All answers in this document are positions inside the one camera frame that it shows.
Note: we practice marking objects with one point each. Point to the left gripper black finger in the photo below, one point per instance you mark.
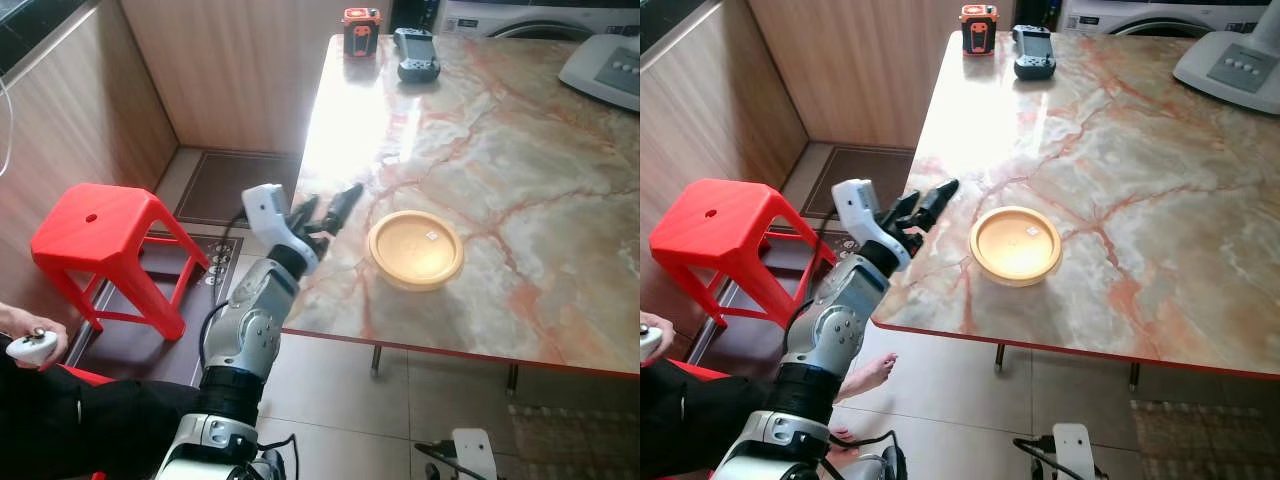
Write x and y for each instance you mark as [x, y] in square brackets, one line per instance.
[341, 205]
[306, 214]
[936, 201]
[902, 209]

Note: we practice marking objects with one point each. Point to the white handheld controller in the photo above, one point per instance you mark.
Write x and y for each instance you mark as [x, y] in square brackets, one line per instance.
[648, 343]
[30, 348]

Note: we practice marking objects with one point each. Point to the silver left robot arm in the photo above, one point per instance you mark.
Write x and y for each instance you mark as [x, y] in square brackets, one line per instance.
[835, 325]
[245, 330]

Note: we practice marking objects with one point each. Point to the person hand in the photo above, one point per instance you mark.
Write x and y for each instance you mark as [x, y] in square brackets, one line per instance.
[22, 320]
[660, 325]

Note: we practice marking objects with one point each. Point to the brown floor mat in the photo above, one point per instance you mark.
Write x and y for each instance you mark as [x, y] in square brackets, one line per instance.
[235, 185]
[860, 178]

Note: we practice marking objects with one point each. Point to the metal table leg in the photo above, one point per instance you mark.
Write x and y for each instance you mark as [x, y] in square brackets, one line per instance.
[999, 356]
[376, 358]
[512, 378]
[1135, 376]

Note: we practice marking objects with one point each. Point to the person bare foot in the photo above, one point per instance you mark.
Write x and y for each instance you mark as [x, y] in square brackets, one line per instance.
[868, 378]
[842, 448]

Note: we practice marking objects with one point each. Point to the orange black battery pack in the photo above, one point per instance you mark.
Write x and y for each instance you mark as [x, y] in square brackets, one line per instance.
[361, 32]
[979, 29]

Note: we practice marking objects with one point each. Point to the red plastic stool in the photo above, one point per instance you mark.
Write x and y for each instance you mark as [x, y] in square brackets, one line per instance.
[95, 225]
[715, 220]

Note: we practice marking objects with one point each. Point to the red seat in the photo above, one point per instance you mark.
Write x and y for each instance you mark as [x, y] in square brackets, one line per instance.
[700, 371]
[88, 375]

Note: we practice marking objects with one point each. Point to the white washing machine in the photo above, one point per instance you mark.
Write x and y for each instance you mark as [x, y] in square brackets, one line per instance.
[530, 18]
[1160, 15]

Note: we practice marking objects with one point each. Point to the person legs black trousers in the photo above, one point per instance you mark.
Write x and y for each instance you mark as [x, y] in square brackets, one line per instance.
[700, 420]
[90, 425]

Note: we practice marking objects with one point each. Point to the white fan base with buttons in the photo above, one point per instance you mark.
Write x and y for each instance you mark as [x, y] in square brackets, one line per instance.
[605, 72]
[1235, 68]

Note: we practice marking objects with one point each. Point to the black stone countertop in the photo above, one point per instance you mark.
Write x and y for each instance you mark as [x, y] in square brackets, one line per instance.
[35, 25]
[665, 18]

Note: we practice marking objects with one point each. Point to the beige woven rug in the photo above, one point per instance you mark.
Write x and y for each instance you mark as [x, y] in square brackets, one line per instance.
[1210, 440]
[580, 445]

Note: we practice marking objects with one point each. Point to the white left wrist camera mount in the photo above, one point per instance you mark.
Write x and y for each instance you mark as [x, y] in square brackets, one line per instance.
[268, 208]
[860, 205]

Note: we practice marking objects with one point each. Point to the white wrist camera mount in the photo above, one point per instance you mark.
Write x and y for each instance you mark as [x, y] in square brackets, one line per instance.
[473, 455]
[268, 208]
[860, 205]
[1072, 450]

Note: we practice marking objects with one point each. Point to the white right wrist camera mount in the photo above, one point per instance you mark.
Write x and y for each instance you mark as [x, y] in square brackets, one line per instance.
[1072, 450]
[473, 455]

